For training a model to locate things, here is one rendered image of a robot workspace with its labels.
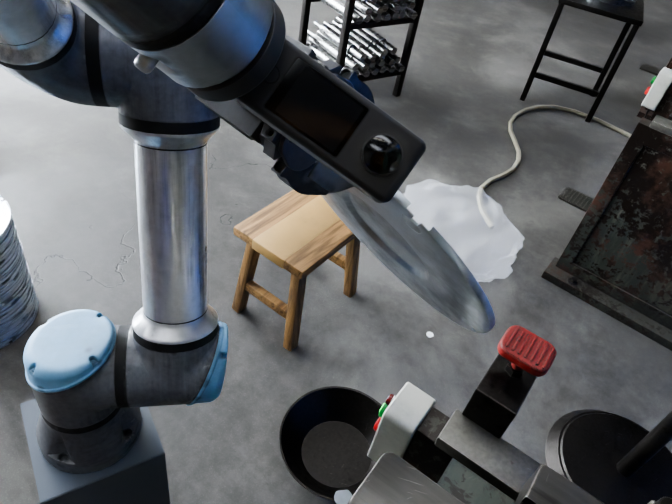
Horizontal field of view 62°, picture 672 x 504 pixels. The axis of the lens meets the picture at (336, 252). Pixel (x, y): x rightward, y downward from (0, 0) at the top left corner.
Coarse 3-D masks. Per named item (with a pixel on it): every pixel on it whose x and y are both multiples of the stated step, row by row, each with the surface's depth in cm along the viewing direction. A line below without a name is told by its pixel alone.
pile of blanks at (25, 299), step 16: (0, 240) 133; (16, 240) 141; (0, 256) 134; (16, 256) 142; (0, 272) 137; (16, 272) 143; (0, 288) 138; (16, 288) 144; (32, 288) 156; (0, 304) 142; (16, 304) 146; (32, 304) 154; (0, 320) 143; (16, 320) 148; (32, 320) 155; (0, 336) 147; (16, 336) 152
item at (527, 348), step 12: (504, 336) 76; (516, 336) 76; (528, 336) 76; (504, 348) 74; (516, 348) 74; (528, 348) 75; (540, 348) 75; (552, 348) 75; (516, 360) 73; (528, 360) 73; (540, 360) 73; (552, 360) 74; (528, 372) 73; (540, 372) 72
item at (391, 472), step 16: (384, 464) 57; (400, 464) 58; (368, 480) 56; (384, 480) 56; (400, 480) 56; (416, 480) 57; (432, 480) 57; (352, 496) 55; (368, 496) 55; (384, 496) 55; (400, 496) 55; (416, 496) 56; (432, 496) 56; (448, 496) 56
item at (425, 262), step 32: (352, 192) 56; (352, 224) 69; (384, 224) 58; (384, 256) 69; (416, 256) 58; (448, 256) 46; (416, 288) 68; (448, 288) 55; (480, 288) 48; (480, 320) 55
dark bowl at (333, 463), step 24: (312, 408) 145; (336, 408) 148; (360, 408) 147; (288, 432) 138; (312, 432) 144; (336, 432) 145; (360, 432) 146; (288, 456) 134; (312, 456) 140; (336, 456) 141; (360, 456) 142; (312, 480) 134; (336, 480) 136; (360, 480) 137
